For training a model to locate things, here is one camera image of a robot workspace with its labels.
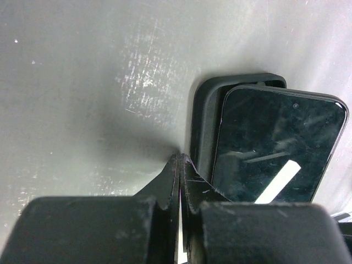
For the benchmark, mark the black phone face down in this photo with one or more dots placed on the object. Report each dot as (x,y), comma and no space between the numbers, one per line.
(274,145)

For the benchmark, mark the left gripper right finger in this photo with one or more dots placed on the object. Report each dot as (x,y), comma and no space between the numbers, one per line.
(216,230)

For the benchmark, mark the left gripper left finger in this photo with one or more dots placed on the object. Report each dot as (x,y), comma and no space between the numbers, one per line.
(142,228)

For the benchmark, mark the black phone case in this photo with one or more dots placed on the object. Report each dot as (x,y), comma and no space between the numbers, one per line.
(206,114)

